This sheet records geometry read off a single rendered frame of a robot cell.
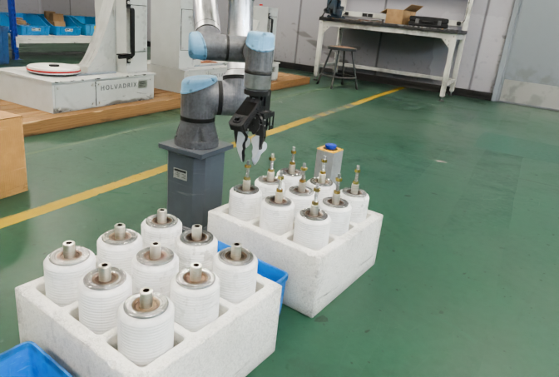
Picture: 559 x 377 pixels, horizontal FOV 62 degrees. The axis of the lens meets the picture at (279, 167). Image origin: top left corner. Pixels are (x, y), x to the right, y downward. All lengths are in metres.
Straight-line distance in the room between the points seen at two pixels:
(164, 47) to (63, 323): 3.07
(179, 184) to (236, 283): 0.69
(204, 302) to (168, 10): 3.10
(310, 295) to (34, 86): 2.27
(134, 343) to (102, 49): 2.68
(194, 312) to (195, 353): 0.07
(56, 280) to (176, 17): 2.95
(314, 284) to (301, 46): 5.74
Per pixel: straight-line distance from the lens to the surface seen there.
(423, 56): 6.21
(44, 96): 3.02
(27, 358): 1.06
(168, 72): 3.82
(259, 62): 1.25
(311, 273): 1.22
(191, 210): 1.60
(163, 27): 3.84
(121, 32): 3.38
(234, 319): 0.95
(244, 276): 0.98
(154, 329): 0.84
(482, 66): 6.11
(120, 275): 0.95
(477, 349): 1.34
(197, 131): 1.54
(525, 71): 6.08
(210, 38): 1.34
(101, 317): 0.94
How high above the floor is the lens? 0.75
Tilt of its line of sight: 18 degrees down
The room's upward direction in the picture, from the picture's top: 6 degrees clockwise
